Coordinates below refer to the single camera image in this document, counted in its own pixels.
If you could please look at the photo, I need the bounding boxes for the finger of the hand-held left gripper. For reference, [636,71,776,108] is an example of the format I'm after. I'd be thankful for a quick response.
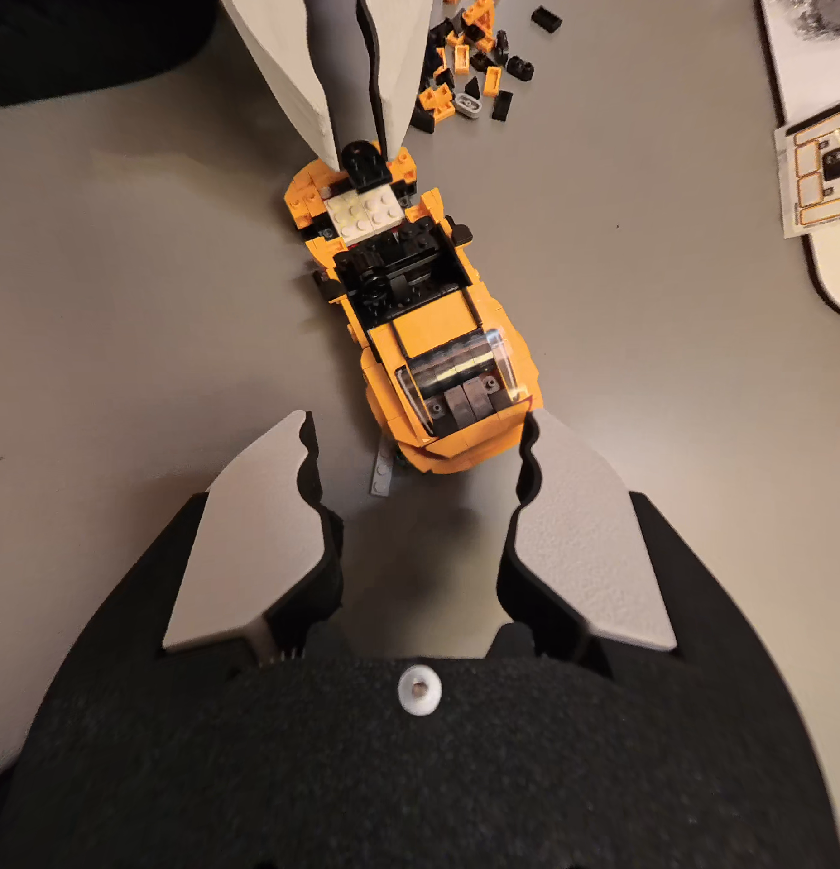
[359,0,434,150]
[223,0,343,171]

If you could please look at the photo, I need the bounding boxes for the orange lego car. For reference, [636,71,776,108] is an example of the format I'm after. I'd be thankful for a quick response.
[284,136,543,476]

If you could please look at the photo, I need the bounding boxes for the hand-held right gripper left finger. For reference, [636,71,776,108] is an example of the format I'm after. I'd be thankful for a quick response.
[163,411,346,653]

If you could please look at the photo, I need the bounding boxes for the grey lego plate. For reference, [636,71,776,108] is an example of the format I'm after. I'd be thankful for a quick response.
[370,438,398,497]

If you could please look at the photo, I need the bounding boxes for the translucent plastic bag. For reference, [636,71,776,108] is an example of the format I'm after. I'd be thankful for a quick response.
[787,0,840,42]

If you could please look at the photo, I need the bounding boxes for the pile of small lego pieces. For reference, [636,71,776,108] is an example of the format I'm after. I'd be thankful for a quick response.
[409,0,563,133]

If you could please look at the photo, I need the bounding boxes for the lego sticker sheet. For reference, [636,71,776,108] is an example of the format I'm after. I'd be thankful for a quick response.
[776,116,840,239]

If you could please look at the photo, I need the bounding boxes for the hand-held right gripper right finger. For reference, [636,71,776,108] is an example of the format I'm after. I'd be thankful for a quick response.
[498,411,679,653]

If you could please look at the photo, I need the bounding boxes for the black rounded piece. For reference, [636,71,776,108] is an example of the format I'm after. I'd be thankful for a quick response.
[341,140,389,191]

